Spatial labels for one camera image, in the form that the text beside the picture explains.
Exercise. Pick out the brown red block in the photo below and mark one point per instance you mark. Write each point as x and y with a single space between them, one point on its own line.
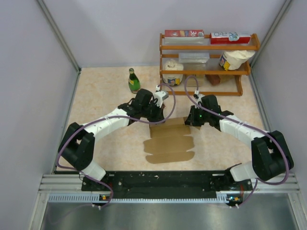
214 79

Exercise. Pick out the tan block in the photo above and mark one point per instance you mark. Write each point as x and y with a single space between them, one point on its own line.
192 83

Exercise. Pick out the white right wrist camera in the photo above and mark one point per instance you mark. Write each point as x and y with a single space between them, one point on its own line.
198 96

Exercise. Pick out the green glass bottle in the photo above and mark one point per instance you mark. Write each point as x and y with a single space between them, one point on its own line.
133 82

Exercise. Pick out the silver foil box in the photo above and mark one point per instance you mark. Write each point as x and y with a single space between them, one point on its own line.
193 57

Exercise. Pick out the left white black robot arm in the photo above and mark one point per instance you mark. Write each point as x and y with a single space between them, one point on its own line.
77 146

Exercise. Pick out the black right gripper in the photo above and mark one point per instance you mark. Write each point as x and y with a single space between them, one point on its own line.
191 120

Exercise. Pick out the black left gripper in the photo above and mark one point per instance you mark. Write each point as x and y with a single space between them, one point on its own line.
159 116

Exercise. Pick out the large white flour bag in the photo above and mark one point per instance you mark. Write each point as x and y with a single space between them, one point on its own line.
232 60

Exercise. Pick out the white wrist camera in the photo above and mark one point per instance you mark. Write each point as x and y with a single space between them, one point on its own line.
159 96
198 96

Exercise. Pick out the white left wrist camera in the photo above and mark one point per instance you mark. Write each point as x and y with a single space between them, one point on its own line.
159 96

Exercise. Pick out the red foil box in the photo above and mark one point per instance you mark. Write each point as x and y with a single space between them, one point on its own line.
184 34

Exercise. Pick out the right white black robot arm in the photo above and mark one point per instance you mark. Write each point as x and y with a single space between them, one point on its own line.
270 153

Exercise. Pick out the brown cardboard box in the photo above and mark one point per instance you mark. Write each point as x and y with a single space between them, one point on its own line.
169 142

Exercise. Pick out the red white wrap box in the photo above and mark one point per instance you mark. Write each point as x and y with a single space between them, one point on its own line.
221 38

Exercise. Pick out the wooden shelf rack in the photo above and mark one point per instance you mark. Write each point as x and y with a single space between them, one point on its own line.
212 66

